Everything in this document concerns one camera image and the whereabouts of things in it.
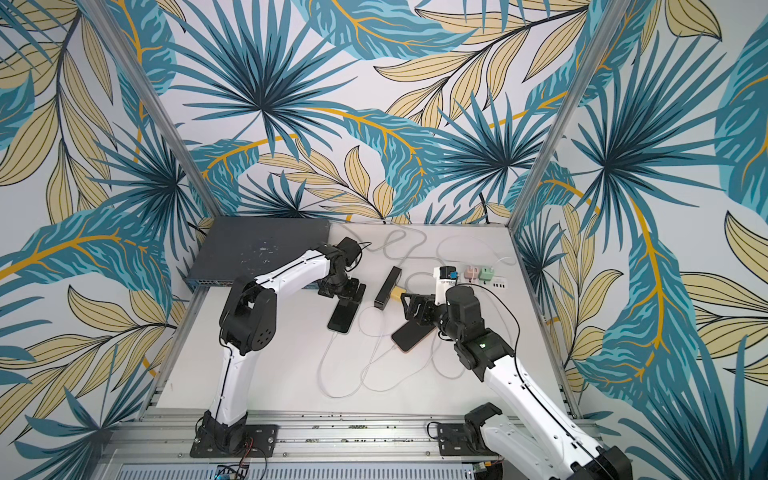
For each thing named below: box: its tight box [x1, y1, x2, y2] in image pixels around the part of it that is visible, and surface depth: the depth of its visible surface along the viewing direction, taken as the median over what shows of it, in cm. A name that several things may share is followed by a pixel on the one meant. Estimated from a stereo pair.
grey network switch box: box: [186, 217, 331, 289], surface depth 109 cm
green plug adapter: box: [478, 266, 496, 285], surface depth 100 cm
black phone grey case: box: [327, 298, 360, 333], surface depth 95 cm
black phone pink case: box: [391, 321, 435, 352], surface depth 92 cm
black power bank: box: [374, 266, 402, 311], surface depth 100 cm
